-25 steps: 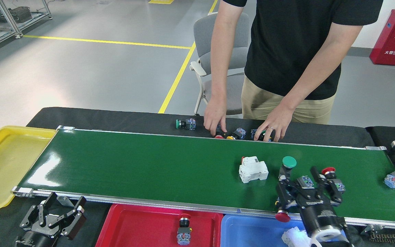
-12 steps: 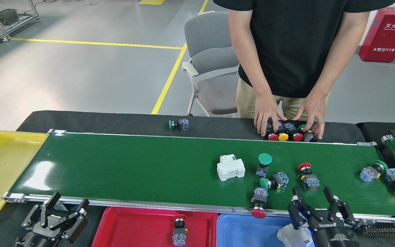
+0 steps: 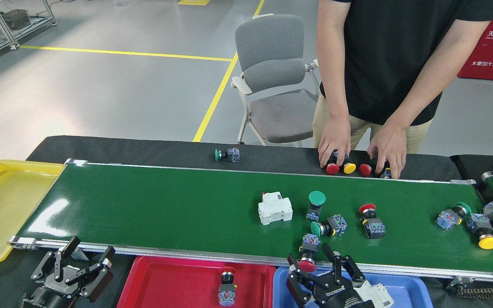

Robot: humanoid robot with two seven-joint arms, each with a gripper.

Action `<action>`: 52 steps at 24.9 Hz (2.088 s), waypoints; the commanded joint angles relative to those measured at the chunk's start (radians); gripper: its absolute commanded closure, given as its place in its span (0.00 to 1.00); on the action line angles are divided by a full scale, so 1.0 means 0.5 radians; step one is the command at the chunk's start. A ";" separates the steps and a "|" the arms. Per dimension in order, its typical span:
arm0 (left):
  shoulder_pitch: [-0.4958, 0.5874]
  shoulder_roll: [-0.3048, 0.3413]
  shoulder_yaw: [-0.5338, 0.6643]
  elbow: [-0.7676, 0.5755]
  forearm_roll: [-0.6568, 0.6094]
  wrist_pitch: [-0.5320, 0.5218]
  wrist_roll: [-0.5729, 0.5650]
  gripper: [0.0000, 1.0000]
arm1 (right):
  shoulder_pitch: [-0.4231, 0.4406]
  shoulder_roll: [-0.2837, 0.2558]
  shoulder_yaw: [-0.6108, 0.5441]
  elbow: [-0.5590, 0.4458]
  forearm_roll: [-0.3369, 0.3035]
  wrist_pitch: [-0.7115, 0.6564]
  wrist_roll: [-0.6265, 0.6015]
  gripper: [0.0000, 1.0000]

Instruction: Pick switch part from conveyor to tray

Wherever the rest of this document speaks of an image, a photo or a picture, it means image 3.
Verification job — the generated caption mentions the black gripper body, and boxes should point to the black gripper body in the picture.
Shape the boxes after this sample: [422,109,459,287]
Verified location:
[22,274,86,308]
[315,278,374,308]

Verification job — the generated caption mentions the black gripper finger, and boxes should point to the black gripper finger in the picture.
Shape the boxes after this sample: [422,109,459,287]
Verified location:
[31,236,81,284]
[322,243,366,287]
[286,253,320,307]
[68,247,117,302]

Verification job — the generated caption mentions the white circuit breaker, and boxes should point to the white circuit breaker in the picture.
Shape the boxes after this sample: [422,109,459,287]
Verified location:
[258,191,293,226]
[353,280,395,308]

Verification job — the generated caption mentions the yellow push button switch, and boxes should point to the yellow push button switch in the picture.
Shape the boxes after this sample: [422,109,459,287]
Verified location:
[342,154,357,175]
[467,213,493,250]

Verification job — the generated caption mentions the blue plastic tray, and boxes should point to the blue plastic tray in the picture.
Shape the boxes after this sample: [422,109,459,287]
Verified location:
[272,266,434,308]

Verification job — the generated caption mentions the red plastic tray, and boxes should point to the red plastic tray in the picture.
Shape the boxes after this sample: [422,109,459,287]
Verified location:
[117,255,277,308]

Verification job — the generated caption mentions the yellow plastic tray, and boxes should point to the yellow plastic tray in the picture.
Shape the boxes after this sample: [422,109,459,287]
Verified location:
[0,160,65,267]

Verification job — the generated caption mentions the long green conveyor belt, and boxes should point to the long green conveyor belt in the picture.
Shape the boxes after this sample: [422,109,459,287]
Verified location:
[9,158,493,281]

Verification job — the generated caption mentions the person's left hand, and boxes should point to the person's left hand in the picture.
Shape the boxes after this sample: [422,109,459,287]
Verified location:
[367,124,409,180]

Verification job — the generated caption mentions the person's right hand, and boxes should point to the person's right hand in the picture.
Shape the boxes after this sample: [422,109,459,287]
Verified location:
[318,116,352,169]

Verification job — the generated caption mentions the person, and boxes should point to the person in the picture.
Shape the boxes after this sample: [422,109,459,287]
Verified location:
[312,0,493,179]

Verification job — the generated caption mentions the grey office chair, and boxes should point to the grey office chair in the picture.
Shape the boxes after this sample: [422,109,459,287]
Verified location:
[232,14,322,146]

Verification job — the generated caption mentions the black equipment box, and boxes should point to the black equipment box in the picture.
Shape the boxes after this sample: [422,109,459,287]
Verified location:
[2,9,32,30]

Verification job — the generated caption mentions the red fire extinguisher box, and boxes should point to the red fire extinguisher box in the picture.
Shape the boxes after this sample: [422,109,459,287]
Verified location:
[457,17,493,81]

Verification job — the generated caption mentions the green push button switch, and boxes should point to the green push button switch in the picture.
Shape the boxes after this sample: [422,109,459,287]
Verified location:
[306,190,327,222]
[214,148,241,163]
[436,202,472,230]
[310,214,348,237]

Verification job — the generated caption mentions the conveyor drive chain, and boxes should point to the conveyor drive chain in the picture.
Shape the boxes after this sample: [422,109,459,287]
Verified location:
[456,286,493,299]

